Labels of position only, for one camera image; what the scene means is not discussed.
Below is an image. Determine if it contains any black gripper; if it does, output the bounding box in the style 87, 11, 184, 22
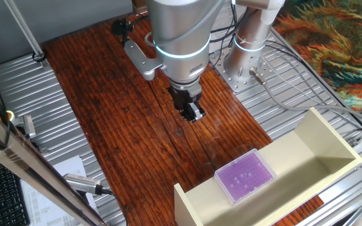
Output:
167, 83, 207, 123

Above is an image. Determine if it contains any clear box with purple insert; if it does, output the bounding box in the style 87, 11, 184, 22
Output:
213, 148, 277, 205

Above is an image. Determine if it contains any cream wooden shelf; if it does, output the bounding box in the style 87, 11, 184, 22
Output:
173, 107, 362, 226

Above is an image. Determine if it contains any brown wood grain board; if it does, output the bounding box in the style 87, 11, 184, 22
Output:
42, 6, 325, 226

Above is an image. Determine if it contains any brown cardboard box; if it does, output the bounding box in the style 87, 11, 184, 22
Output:
132, 0, 148, 11

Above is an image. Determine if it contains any colourful painted cloth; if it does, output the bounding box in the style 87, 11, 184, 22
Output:
273, 0, 362, 110

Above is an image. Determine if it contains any printed paper sheet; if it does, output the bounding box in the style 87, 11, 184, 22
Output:
20, 155, 89, 226

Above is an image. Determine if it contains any black keyboard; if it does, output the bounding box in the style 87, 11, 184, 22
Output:
0, 150, 31, 226

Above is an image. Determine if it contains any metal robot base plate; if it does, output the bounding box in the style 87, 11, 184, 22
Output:
208, 46, 276, 93

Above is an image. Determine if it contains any thick grey robot cable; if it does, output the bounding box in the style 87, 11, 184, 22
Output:
249, 67, 362, 127

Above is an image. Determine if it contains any silver camera with ribbed housing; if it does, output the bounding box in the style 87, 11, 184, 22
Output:
62, 173, 104, 196

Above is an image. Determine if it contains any aluminium frame beam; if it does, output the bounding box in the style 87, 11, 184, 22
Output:
0, 90, 107, 226

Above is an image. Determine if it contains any slanted aluminium frame post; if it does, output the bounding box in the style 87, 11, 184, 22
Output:
4, 0, 48, 63

